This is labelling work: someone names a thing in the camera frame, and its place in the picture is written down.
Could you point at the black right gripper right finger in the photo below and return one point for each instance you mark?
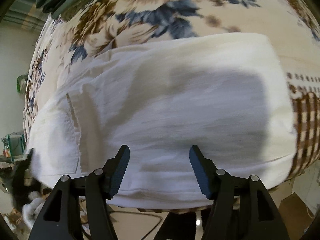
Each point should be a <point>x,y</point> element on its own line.
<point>242,207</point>

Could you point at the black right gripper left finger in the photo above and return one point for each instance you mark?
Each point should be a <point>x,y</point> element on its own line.
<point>59,217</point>

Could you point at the white pants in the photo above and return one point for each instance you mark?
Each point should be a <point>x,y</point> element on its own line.
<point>224,93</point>

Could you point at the white gloved left hand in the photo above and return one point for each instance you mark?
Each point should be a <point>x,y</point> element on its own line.
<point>31,211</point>

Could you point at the teal shelf rack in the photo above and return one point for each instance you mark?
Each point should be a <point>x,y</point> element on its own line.
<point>13,147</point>

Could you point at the floral bed blanket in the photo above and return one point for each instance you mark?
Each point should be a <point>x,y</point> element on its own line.
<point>291,25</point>

